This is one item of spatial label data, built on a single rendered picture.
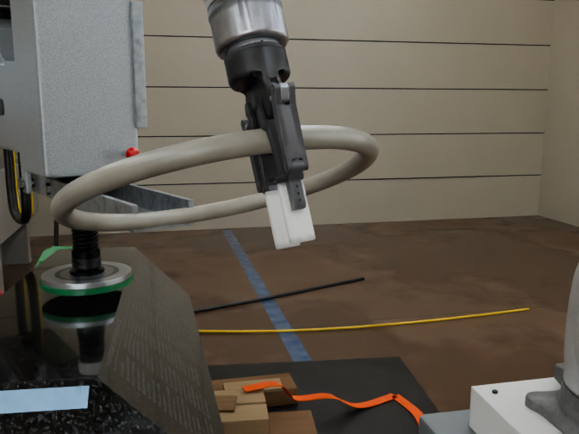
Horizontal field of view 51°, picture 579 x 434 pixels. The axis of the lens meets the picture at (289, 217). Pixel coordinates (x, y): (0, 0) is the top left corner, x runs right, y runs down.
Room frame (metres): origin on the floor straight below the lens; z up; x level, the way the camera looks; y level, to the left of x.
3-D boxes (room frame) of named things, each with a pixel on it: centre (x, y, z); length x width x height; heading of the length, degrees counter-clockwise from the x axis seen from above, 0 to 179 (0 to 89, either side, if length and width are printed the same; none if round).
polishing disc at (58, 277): (1.44, 0.50, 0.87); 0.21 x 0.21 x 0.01
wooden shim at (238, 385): (2.42, 0.16, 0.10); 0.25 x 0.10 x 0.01; 102
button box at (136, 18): (1.45, 0.37, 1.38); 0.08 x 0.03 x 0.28; 37
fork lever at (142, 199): (1.35, 0.43, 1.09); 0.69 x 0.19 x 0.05; 37
